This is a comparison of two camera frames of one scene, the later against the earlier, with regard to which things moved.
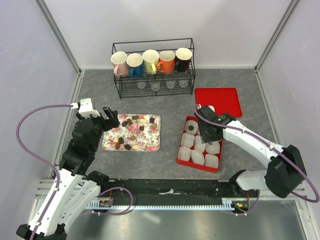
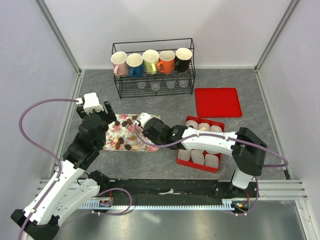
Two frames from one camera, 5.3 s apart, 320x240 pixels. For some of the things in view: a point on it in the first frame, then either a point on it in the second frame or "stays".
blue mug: (135, 61) stays
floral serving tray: (135, 132) stays
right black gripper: (204, 138) -> (150, 137)
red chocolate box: (191, 152) stays
